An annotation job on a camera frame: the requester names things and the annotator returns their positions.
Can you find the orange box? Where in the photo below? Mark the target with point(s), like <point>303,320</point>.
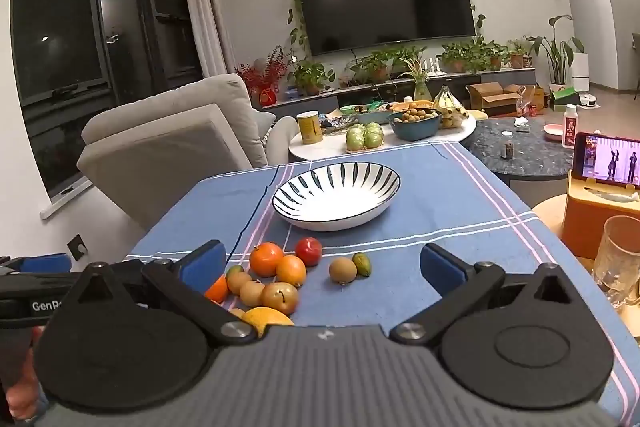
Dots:
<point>590,222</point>

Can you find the dark window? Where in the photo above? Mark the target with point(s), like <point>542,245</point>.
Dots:
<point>60,57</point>

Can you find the dark marble round table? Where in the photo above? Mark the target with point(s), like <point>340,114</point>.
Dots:
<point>535,159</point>

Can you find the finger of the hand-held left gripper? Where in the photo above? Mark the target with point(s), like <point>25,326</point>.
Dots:
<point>46,263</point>

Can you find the potted green plant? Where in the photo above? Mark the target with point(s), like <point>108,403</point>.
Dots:
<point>312,77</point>
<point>517,53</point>
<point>375,64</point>
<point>493,54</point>
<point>456,57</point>

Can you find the white tissue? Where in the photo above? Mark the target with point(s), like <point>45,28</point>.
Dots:
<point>521,122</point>

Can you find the light wooden side table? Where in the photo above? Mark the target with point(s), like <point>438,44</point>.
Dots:
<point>547,212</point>

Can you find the small dark jar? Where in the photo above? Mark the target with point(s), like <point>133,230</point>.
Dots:
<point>508,150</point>

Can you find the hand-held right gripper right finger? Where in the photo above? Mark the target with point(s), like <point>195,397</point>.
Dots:
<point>441,269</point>

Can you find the robot vacuum dock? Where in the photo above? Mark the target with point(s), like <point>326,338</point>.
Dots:
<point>589,101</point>

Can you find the dark blue bowl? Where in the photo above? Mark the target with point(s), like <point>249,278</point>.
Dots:
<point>415,131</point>

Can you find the wall television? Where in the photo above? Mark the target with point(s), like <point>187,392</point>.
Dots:
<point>390,2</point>

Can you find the smartphone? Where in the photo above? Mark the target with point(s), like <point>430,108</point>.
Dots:
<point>607,159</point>

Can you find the beige armchair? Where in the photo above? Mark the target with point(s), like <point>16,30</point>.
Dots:
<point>165,147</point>

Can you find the large orange with stem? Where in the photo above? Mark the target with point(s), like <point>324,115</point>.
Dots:
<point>266,258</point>

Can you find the television console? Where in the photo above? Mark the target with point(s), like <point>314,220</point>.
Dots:
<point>350,96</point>

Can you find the white air purifier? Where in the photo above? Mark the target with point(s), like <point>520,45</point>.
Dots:
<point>580,72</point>

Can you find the blue striped tablecloth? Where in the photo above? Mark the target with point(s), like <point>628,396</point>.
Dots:
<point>450,217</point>

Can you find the white plate with dark stripes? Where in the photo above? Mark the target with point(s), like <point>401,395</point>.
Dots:
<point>335,202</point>

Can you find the large yellow citrus fruit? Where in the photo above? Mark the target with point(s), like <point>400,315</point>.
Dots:
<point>267,318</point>

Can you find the red apple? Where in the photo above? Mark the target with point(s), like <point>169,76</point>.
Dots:
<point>308,251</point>

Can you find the yellow can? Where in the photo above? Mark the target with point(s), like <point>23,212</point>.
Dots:
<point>308,128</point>

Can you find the brown kiwi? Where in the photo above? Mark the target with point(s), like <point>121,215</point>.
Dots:
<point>342,270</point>
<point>237,283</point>
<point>251,294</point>

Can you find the cardboard box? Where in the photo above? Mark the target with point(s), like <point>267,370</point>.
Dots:
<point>492,99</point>

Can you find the tall leafy potted plant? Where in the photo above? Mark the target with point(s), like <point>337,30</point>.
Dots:
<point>557,52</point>

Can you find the pink plate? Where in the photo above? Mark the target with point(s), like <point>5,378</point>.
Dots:
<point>552,133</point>

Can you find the bunch of bananas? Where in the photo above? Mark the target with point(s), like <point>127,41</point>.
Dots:
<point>450,107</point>

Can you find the glass vase with plant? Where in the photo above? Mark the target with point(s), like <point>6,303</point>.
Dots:
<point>421,87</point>

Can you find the pile of longans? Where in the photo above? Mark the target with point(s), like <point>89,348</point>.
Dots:
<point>415,114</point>

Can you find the brown round pear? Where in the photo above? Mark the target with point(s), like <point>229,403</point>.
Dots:
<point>280,297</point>

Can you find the small green mango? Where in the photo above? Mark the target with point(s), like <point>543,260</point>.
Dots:
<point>361,264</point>
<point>235,269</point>

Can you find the foil snack bags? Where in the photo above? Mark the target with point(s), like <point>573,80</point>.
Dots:
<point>334,124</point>

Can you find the person's left hand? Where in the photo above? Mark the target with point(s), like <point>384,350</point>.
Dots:
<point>22,399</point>

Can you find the green box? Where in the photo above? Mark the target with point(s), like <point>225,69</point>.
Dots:
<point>564,98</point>

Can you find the white bottle with red label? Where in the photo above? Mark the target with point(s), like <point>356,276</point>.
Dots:
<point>570,129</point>

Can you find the clear glass mug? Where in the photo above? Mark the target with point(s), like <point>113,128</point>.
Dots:
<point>620,257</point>

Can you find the white round table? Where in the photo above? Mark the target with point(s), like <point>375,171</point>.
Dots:
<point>320,152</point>

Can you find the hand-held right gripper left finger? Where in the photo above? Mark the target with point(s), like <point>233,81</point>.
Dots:
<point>202,268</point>

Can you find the red berry plant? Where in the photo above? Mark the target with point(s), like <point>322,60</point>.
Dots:
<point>265,72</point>

